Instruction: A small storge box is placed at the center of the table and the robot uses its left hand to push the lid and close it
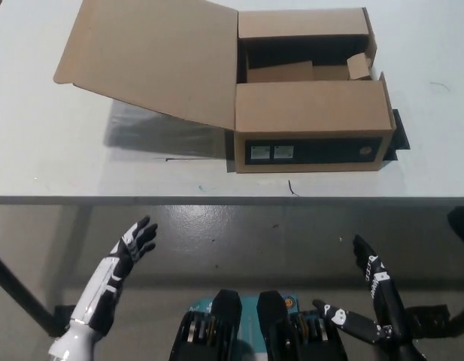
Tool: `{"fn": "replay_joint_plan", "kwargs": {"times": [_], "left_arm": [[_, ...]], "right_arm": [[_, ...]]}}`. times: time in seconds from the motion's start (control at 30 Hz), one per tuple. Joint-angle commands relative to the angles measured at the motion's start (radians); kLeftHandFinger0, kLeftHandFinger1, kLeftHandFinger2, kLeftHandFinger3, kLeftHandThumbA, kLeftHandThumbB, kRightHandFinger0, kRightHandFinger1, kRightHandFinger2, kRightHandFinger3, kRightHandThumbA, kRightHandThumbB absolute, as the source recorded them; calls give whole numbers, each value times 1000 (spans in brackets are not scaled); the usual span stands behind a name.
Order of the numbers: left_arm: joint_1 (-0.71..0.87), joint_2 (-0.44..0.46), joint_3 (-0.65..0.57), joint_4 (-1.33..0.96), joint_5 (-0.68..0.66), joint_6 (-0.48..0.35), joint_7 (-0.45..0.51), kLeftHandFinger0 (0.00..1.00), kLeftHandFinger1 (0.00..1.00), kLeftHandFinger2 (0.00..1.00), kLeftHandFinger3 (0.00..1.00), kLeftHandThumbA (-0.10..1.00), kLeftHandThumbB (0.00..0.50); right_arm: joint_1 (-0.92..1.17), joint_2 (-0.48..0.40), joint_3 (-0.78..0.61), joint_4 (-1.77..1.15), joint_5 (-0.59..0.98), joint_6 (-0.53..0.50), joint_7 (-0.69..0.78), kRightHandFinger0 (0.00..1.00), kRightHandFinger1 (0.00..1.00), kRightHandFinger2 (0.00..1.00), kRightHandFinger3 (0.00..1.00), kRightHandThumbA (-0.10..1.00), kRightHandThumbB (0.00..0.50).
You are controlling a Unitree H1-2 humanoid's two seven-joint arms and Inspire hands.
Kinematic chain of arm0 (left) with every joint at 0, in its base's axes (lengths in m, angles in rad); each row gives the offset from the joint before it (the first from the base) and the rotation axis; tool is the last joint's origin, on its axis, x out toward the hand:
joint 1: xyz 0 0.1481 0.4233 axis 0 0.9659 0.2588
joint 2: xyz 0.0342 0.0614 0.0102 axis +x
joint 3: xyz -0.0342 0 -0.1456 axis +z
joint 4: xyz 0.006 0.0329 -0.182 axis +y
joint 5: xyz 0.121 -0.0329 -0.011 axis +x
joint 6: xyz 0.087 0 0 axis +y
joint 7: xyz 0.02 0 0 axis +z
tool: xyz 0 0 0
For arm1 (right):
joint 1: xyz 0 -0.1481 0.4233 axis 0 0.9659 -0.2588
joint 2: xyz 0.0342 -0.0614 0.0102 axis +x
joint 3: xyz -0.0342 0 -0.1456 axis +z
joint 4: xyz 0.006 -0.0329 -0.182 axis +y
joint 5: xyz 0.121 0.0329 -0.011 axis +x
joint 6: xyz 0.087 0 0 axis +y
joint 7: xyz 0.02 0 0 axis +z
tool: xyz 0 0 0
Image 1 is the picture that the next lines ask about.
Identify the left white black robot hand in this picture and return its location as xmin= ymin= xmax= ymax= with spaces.
xmin=68 ymin=216 xmax=159 ymax=335

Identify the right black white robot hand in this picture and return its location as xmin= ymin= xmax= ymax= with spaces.
xmin=311 ymin=234 xmax=408 ymax=344

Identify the brown cardboard box with lid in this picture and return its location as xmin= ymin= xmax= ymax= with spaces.
xmin=53 ymin=0 xmax=399 ymax=174

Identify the black floor foot plate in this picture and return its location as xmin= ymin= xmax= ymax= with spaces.
xmin=403 ymin=302 xmax=452 ymax=334

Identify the black table leg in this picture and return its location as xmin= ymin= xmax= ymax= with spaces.
xmin=0 ymin=246 xmax=56 ymax=337

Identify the clear plastic bag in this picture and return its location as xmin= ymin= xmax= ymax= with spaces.
xmin=105 ymin=101 xmax=236 ymax=161

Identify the small folded cardboard piece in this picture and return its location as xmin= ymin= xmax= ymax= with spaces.
xmin=346 ymin=52 xmax=374 ymax=81

